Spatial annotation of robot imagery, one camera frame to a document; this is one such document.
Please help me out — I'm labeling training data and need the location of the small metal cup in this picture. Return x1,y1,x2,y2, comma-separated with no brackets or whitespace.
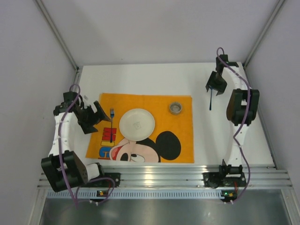
169,102,182,115

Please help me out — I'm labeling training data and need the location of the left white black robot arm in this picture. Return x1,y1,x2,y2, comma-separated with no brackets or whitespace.
41,91,110,192

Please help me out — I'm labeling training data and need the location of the orange Mickey Mouse placemat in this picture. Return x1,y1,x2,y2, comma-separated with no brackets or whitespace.
86,93,194,163

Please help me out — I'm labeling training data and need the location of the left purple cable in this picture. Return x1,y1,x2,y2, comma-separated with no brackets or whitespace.
57,84,116,209

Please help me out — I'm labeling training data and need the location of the aluminium frame post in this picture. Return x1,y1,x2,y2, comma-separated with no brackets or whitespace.
34,0,79,71
243,0,286,69

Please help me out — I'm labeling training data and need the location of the white round plate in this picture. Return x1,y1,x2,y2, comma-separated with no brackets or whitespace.
119,108,155,142

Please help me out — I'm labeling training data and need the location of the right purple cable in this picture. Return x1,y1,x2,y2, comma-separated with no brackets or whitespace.
216,47,252,204

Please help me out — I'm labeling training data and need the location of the aluminium mounting rail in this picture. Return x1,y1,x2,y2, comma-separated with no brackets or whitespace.
104,165,293,189

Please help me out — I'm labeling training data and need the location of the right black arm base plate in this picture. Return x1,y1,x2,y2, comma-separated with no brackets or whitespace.
202,172,247,188

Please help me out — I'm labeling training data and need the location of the purple cable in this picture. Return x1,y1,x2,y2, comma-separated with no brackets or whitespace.
57,84,116,209
216,47,252,204

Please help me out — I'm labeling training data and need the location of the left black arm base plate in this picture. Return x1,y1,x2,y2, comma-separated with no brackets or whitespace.
86,172,121,188

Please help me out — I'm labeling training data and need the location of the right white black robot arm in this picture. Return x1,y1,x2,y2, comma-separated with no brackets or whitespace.
205,53,260,181

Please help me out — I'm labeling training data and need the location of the blue metallic fork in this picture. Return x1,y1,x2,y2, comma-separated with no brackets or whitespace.
110,108,114,143

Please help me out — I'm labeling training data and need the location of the perforated grey cable duct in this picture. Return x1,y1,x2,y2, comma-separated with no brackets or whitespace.
47,189,236,200

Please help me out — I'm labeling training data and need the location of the left aluminium frame post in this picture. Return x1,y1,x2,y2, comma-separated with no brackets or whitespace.
34,0,79,71

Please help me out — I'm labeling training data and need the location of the blue metallic spoon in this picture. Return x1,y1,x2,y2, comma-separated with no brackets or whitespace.
209,87,213,111

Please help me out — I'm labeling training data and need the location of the right aluminium frame post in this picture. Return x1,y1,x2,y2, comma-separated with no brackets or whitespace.
243,0,286,69

